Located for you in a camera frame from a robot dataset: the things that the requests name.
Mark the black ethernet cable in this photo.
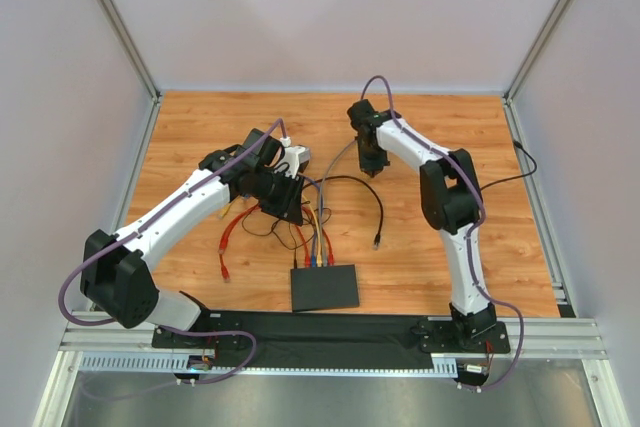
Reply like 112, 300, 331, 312
299, 139, 539, 251

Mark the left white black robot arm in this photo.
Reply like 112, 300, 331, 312
80, 129, 311, 331

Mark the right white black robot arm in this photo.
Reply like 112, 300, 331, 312
347, 99, 497, 341

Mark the black cloth strip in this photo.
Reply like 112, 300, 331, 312
209, 311, 431, 359

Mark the grey ethernet cable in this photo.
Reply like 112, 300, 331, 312
317, 139, 359, 266

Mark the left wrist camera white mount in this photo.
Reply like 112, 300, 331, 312
276, 137, 311, 178

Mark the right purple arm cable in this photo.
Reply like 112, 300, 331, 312
360, 75, 525, 393

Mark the black network switch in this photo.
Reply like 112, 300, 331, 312
290, 264, 360, 313

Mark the red ethernet cable loose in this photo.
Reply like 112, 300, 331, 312
218, 204, 259, 282

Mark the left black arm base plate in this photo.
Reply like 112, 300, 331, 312
151, 310, 245, 351

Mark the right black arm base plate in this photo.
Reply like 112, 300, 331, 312
411, 317, 511, 354

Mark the aluminium front rail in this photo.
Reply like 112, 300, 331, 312
59, 310, 609, 361

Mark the grey slotted cable duct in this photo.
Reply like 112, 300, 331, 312
79, 352, 489, 378

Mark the right aluminium frame post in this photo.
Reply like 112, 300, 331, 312
503, 0, 573, 103

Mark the aluminium frame post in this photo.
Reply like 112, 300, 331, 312
96, 0, 161, 100
503, 0, 573, 103

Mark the left aluminium frame post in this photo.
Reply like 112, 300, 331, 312
96, 0, 161, 100

